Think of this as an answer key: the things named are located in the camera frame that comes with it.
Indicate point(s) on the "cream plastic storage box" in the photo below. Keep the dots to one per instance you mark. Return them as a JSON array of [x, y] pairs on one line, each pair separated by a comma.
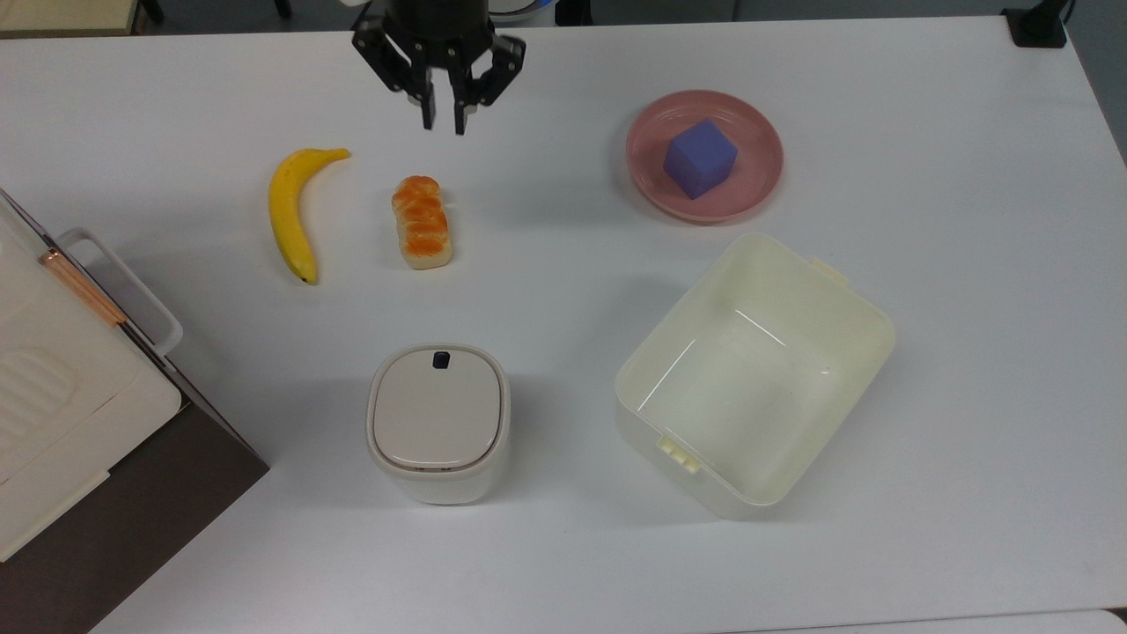
[[757, 379]]

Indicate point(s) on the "black table clamp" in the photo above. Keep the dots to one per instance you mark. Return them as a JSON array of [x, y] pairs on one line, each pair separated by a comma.
[[1037, 25]]

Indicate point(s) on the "orange glazed bread loaf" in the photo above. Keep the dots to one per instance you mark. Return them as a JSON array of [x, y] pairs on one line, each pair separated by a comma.
[[421, 222]]

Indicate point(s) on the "dark brown cabinet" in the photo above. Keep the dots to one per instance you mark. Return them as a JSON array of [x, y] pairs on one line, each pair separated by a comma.
[[132, 528]]

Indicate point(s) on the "wooden side table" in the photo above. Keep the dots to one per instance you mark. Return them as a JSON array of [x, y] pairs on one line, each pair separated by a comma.
[[62, 13]]

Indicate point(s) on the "pink plate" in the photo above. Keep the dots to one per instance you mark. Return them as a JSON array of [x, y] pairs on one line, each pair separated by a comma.
[[748, 189]]

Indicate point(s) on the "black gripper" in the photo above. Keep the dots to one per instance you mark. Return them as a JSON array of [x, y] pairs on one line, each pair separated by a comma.
[[440, 35]]

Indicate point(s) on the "purple cube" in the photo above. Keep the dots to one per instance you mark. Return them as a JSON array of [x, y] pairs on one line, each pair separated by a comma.
[[700, 158]]

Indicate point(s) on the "wooden drawer with dark front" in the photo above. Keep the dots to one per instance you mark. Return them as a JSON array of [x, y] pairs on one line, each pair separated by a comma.
[[195, 398]]

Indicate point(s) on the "small beige lidded bin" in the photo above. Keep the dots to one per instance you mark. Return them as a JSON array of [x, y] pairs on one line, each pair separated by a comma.
[[438, 418]]

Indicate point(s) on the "blue and white object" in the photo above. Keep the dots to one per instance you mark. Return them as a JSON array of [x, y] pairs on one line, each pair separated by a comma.
[[524, 9]]

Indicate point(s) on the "white countertop appliance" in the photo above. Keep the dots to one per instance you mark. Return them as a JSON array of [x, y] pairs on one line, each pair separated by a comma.
[[62, 396]]

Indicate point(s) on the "yellow banana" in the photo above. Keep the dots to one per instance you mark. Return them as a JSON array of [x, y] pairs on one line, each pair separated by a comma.
[[286, 211]]

